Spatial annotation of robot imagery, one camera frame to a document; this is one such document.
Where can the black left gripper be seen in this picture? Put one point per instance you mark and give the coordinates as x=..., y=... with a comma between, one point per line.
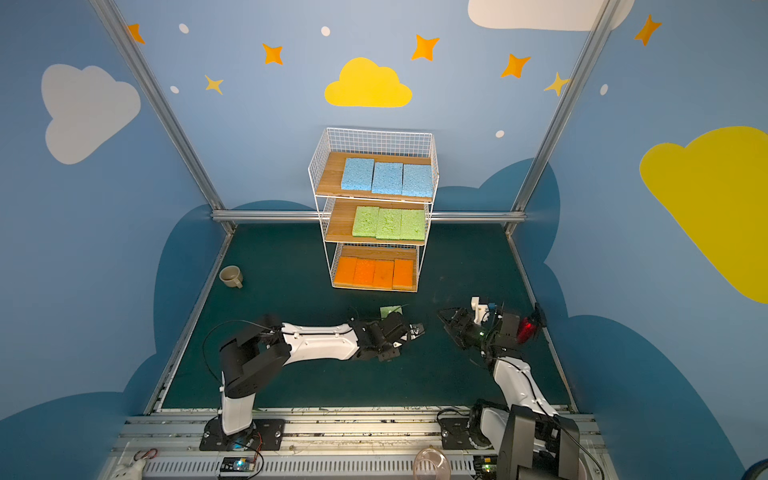
x=394, y=330

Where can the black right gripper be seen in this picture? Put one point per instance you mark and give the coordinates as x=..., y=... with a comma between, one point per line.
x=465, y=329

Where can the green sponge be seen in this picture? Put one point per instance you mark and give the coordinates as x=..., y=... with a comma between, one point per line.
x=413, y=225
x=365, y=221
x=389, y=222
x=385, y=311

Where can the orange sponge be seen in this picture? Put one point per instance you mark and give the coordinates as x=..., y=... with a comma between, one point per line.
x=345, y=271
x=364, y=273
x=403, y=275
x=383, y=274

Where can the blue sponge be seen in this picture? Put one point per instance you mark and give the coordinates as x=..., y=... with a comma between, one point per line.
x=358, y=174
x=387, y=178
x=417, y=181

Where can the blue sponge front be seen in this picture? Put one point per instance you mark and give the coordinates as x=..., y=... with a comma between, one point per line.
x=387, y=178

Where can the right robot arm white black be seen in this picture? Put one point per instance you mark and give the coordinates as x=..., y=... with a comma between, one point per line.
x=528, y=437

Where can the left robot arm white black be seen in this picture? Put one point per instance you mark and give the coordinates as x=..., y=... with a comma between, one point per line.
x=254, y=356

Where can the red black handheld object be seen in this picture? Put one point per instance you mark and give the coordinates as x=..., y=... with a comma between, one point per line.
x=530, y=325

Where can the clear plastic bowl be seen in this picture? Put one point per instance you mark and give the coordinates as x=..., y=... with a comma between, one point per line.
x=431, y=463

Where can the beige ceramic mug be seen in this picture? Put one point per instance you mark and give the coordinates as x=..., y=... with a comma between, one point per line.
x=231, y=276

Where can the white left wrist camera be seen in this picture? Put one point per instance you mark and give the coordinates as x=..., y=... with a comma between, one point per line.
x=415, y=331

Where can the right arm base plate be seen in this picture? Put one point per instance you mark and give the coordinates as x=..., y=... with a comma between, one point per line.
x=457, y=433

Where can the white wire three-tier shelf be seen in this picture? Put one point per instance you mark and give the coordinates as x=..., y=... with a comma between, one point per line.
x=325, y=172

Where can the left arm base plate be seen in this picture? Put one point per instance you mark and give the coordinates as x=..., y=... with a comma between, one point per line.
x=262, y=435

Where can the aluminium frame rail back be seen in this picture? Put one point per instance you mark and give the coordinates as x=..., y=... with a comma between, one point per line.
x=255, y=216

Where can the aluminium frame post right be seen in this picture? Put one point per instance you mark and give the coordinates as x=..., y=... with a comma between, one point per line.
x=580, y=75

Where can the aluminium frame post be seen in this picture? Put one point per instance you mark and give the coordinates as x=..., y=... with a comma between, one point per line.
x=113, y=22
x=580, y=75

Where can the aluminium frame post left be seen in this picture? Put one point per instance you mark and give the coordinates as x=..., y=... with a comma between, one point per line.
x=113, y=22

